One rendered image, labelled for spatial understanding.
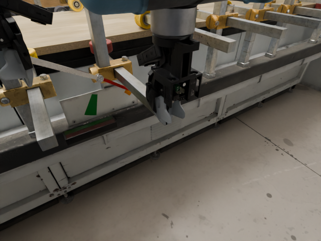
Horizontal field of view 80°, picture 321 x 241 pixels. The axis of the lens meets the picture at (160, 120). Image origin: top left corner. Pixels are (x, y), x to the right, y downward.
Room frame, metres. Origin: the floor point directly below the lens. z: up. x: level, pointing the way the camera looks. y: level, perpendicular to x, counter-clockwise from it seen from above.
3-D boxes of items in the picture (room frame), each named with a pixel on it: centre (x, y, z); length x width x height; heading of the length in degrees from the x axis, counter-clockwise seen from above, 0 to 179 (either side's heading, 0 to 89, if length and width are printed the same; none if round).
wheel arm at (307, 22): (1.02, -0.48, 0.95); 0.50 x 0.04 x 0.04; 33
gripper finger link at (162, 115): (0.34, -0.01, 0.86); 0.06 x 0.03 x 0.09; 33
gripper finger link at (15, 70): (0.38, 0.30, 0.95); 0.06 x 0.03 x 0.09; 143
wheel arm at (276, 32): (0.89, -0.27, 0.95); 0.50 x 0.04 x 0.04; 33
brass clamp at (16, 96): (0.48, 0.38, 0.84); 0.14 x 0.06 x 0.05; 123
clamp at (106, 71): (0.62, 0.17, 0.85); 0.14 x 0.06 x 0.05; 123
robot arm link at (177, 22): (0.36, -0.02, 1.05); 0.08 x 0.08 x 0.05
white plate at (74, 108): (0.56, 0.20, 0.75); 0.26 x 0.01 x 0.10; 123
